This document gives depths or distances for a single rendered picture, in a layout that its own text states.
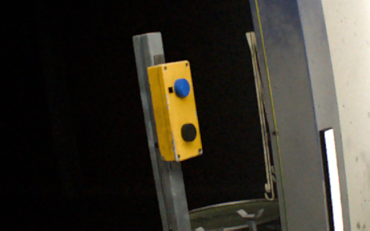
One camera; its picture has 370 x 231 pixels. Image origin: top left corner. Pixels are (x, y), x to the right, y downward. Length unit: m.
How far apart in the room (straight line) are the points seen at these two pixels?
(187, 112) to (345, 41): 0.80
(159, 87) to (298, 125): 0.57
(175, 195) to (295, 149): 0.50
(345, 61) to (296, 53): 0.30
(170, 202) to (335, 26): 0.89
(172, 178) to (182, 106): 0.20
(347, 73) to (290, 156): 0.39
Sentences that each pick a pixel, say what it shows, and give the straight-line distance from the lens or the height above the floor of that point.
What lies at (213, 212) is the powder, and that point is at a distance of 3.53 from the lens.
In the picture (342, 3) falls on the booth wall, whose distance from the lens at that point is 2.73.
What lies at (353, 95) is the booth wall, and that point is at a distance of 2.71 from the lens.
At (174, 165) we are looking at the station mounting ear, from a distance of 2.14.
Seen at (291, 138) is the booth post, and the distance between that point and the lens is 2.48.
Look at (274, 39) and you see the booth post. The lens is 2.47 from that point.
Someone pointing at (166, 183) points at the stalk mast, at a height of 1.23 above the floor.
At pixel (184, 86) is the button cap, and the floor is 1.48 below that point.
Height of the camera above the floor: 1.54
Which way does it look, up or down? 3 degrees down
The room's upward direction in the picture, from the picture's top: 9 degrees counter-clockwise
